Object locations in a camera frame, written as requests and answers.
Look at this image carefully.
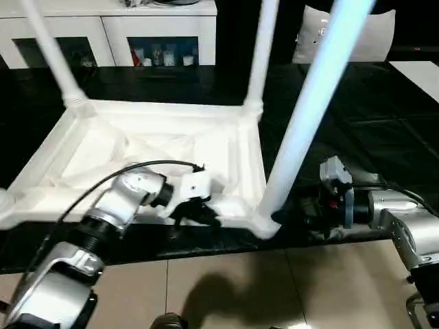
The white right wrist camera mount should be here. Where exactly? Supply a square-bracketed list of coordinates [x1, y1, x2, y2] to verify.
[318, 155, 357, 230]

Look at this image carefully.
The white plastic table top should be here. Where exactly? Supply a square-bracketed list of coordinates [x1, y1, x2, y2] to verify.
[0, 98, 286, 241]

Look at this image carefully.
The white flat board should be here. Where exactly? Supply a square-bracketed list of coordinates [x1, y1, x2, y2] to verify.
[388, 60, 439, 104]

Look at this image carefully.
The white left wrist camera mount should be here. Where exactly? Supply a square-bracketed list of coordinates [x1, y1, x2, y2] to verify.
[158, 172, 216, 219]

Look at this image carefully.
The white cabinet with glass doors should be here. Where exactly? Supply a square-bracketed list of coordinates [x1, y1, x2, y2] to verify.
[0, 0, 218, 69]

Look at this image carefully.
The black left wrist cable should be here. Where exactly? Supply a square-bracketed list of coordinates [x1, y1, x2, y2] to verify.
[19, 160, 207, 292]

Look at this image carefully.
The dark robot foot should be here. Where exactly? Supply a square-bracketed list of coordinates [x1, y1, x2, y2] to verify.
[150, 310, 189, 329]

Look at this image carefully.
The black sofa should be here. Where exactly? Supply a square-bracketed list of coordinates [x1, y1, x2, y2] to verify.
[215, 0, 439, 64]

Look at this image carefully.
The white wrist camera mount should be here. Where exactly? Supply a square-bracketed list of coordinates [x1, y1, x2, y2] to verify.
[318, 155, 357, 230]
[158, 172, 216, 219]

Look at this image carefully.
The black work mat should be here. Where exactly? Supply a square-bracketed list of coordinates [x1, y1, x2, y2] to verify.
[0, 61, 439, 275]

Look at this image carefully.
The light grey pillow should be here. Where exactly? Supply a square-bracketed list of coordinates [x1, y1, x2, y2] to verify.
[291, 5, 396, 64]

